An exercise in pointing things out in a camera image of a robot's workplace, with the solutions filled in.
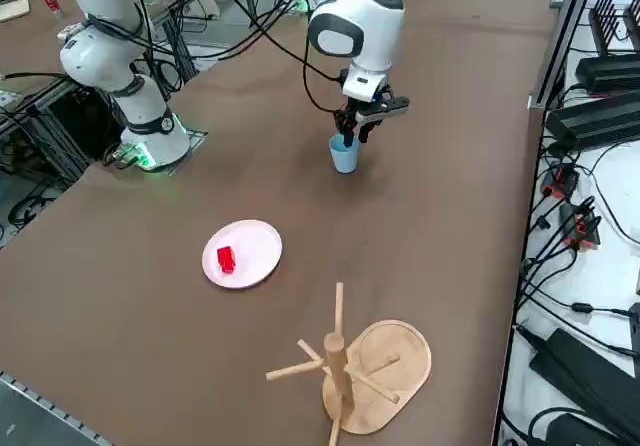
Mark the wooden cup rack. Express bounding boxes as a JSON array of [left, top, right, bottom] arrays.
[[265, 281, 432, 446]]

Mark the pink plate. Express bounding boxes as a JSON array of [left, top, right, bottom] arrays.
[[201, 219, 284, 291]]

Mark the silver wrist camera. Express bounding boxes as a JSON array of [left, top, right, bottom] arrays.
[[360, 95, 411, 119]]

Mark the wooden board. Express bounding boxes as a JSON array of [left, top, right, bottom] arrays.
[[0, 0, 29, 22]]

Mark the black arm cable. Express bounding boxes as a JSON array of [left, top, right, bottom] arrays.
[[209, 0, 351, 115]]

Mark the long black power strip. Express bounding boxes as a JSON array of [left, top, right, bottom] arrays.
[[544, 89, 640, 150]]

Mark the blue plastic cup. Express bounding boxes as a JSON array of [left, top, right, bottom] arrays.
[[328, 134, 362, 174]]

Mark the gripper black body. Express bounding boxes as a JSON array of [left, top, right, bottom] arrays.
[[342, 85, 396, 117]]

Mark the short black power strip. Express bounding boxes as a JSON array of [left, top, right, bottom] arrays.
[[574, 53, 640, 95]]

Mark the black cable with inline box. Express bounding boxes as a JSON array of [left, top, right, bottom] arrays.
[[517, 293, 640, 327]]

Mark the orange black hub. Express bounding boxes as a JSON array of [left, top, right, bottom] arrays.
[[542, 163, 581, 200], [558, 200, 603, 251]]

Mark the aluminium edge rail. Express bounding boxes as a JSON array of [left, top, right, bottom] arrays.
[[0, 369, 114, 446]]

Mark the aluminium frame post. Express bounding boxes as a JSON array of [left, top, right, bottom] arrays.
[[528, 0, 601, 113]]

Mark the dark slotted rack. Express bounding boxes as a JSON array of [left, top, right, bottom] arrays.
[[587, 0, 640, 58]]

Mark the white foam sheet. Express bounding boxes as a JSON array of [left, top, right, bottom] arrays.
[[499, 40, 640, 446]]

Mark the red block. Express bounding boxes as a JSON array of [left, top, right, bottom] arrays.
[[216, 246, 237, 275]]

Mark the black power adapter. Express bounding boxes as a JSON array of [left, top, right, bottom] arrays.
[[528, 327, 640, 446]]

